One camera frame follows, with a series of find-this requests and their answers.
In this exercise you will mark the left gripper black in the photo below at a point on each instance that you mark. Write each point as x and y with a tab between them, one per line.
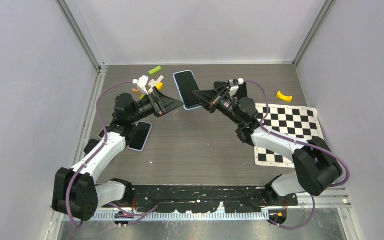
166	104

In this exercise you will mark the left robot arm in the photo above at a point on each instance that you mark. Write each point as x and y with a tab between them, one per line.
76	192

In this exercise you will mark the checkerboard mat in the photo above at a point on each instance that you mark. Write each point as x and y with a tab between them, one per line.
295	121

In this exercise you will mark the purple phone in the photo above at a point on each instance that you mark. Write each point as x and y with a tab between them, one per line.
219	84

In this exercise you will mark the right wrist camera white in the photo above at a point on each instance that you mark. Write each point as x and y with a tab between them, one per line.
232	85

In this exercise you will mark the green lego brick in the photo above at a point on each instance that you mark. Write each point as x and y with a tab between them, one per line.
155	70

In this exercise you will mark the brown arch block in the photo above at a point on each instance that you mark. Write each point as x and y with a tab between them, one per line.
134	90

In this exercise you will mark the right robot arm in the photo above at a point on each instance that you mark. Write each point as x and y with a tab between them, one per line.
316	168

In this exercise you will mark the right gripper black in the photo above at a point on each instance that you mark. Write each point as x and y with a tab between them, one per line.
213	98

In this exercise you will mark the yellow curved block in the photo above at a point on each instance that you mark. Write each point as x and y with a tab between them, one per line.
283	97

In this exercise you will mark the black phone near left edge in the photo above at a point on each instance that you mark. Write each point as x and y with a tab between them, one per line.
101	135

